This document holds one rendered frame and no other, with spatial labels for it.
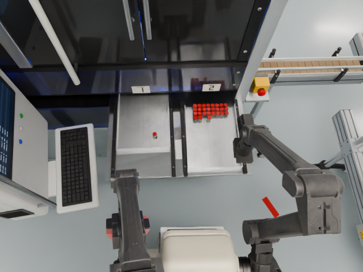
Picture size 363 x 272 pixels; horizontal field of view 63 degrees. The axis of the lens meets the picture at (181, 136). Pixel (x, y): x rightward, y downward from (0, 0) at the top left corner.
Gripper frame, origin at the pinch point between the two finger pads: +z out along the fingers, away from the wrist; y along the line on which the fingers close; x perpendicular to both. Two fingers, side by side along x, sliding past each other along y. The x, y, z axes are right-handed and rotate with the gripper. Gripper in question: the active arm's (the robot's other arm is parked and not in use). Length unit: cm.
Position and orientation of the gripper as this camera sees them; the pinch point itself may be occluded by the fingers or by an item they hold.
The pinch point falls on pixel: (239, 157)
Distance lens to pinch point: 126.4
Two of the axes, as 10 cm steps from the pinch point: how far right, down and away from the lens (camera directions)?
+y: -0.3, -9.2, 4.0
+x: -10.0, 0.2, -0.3
